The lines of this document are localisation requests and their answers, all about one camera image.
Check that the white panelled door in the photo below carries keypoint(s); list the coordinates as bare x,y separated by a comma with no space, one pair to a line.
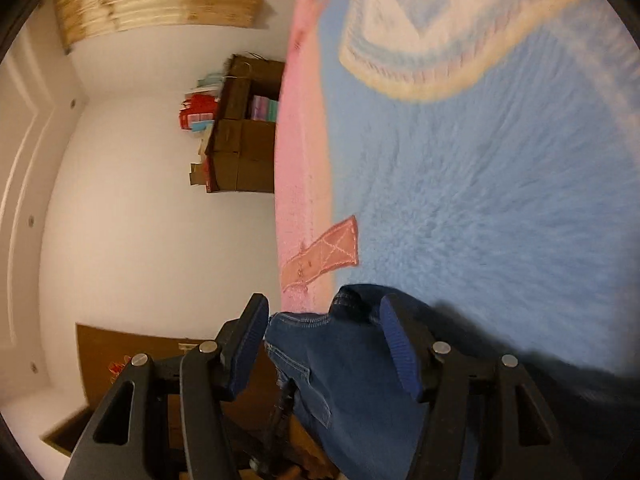
25,170

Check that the closed brown cardboard box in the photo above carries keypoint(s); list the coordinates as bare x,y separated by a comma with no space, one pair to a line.
245,172
250,136

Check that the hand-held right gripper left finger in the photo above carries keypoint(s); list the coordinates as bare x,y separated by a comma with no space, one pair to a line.
244,347

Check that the small cardboard box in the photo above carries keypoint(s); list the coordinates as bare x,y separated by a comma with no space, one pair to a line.
198,175

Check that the flat brown cardboard sheet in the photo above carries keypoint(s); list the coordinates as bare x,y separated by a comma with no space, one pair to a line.
125,342

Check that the red packages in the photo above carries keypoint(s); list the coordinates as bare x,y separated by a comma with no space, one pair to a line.
197,110

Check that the pink and blue printed blanket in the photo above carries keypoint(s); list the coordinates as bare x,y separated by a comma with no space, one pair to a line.
475,185

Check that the open brown cardboard box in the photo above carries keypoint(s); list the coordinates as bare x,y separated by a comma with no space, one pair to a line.
237,95

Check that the pastel packages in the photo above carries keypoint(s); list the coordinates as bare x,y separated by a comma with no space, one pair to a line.
265,108

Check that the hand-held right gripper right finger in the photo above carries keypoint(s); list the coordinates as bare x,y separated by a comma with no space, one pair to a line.
400,347

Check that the blue denim pants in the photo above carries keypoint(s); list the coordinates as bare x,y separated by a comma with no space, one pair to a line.
350,385

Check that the bamboo blind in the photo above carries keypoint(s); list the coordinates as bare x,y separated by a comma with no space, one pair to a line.
165,0

